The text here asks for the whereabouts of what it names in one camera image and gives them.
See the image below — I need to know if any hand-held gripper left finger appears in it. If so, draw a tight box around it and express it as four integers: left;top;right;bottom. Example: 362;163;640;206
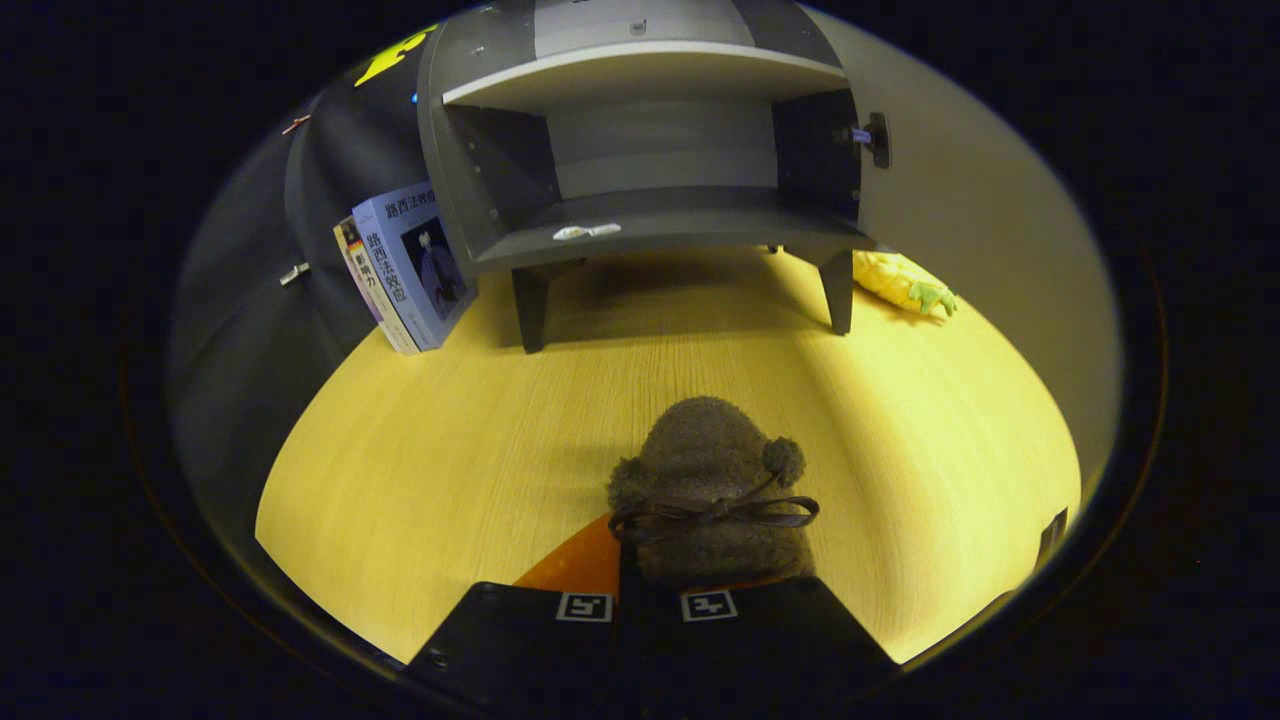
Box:
403;512;623;706

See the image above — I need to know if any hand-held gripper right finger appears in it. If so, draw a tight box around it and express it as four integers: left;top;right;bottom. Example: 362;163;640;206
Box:
618;572;901;701

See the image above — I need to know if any brown fuzzy shoe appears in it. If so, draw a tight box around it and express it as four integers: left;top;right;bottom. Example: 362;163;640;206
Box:
606;396;821;591

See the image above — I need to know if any black door handle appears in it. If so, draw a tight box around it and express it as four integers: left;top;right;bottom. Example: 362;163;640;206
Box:
1035;508;1069;571

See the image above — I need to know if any dark grey shoe cabinet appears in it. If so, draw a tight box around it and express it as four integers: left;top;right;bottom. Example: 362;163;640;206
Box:
417;0;881;353

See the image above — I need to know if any yellow pineapple toy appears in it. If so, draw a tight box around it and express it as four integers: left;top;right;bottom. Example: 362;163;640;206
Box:
852;250;958;319

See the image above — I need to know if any black backdrop cloth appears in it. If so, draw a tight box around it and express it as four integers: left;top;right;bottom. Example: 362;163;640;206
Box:
165;20;471;561

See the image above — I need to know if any blue cover book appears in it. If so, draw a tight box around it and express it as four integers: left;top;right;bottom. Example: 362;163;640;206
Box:
352;182;478;351

